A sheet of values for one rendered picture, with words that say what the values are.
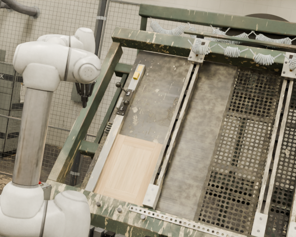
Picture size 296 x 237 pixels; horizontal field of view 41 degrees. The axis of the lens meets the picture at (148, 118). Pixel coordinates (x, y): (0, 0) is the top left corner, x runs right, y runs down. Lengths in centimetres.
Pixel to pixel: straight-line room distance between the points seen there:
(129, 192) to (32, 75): 108
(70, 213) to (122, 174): 85
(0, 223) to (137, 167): 103
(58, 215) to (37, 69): 56
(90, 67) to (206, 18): 185
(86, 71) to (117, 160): 105
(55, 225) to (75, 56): 64
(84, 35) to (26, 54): 60
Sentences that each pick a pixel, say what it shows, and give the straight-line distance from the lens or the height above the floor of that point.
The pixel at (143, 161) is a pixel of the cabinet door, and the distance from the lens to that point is 239.
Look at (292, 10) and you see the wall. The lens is 737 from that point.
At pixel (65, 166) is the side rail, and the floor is 99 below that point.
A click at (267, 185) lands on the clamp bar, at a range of 230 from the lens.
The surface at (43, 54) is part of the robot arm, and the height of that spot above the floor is 162.
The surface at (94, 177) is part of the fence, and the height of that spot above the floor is 98.
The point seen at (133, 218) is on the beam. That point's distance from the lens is 224.
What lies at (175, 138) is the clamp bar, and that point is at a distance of 238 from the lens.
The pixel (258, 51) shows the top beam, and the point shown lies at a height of 191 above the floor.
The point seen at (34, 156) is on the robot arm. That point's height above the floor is 124.
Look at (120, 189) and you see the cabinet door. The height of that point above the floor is 95.
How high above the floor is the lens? 160
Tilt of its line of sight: 6 degrees down
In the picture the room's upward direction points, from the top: 11 degrees clockwise
